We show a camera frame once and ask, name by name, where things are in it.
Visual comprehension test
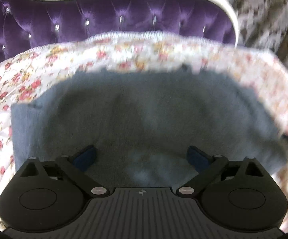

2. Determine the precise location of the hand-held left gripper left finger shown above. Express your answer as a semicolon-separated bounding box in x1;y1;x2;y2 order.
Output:
19;144;109;198

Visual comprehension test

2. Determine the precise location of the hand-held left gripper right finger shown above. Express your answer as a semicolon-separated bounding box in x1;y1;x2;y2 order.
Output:
176;145;271;198

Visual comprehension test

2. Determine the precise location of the grey argyle sweater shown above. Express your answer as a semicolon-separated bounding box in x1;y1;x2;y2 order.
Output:
11;68;288;188

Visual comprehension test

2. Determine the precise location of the floral blanket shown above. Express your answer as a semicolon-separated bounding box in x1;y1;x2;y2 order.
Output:
0;30;288;234

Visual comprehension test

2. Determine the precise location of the purple tufted headboard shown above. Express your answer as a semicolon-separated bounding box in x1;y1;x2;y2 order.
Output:
0;0;240;74

